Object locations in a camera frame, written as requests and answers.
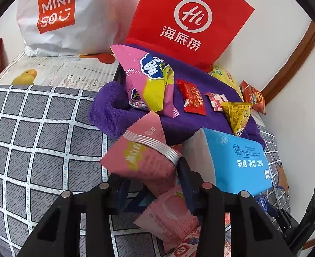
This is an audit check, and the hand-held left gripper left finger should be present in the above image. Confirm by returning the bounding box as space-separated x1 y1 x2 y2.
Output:
17 175 132 257

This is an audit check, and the orange chips bag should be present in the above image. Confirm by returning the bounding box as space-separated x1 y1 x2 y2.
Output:
240 80 266 115

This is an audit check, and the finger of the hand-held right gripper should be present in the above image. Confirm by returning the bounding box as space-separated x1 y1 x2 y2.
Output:
288 188 315 255
270 206 300 236

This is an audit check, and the red paper bag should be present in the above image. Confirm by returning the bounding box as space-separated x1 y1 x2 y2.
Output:
125 0 255 72

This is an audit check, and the pink silver-striped snack packet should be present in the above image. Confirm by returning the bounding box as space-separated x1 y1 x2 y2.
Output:
100 112 184 197

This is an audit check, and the yellow triangular snack packet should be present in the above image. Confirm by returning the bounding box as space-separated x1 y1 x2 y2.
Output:
221 101 254 137

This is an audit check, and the yellow chips bag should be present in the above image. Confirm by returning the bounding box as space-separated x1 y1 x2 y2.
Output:
208 64 245 103

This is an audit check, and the small red snack packet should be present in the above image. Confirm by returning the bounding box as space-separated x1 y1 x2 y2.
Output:
177 79 207 116

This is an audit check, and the pink peach snack packet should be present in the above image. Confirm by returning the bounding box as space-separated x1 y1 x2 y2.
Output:
133 186 201 253

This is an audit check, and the purple towel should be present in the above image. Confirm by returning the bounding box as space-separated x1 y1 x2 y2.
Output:
90 43 266 150

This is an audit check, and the small red and white candy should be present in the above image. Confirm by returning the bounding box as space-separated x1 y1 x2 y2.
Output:
204 92 229 112

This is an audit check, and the long red cartoon snack packet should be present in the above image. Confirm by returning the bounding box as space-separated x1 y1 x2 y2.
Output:
168 234 201 257

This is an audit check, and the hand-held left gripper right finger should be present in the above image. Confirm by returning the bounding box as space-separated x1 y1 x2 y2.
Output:
177 158 294 257

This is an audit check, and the white plastic bag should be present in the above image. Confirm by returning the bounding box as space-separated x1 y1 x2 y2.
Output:
16 0 137 57

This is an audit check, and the pink and yellow snack packet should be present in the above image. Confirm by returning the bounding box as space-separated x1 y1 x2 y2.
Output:
110 44 180 118

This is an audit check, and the grey checked blanket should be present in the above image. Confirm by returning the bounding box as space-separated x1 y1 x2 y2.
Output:
0 84 291 257

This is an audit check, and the blue tissue pack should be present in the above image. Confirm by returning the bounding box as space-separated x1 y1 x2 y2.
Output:
184 128 274 196

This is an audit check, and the small blue candy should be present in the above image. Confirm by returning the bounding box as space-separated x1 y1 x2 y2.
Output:
255 195 272 215

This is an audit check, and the brown wooden door frame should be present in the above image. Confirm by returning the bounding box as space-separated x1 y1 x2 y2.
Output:
262 20 315 101

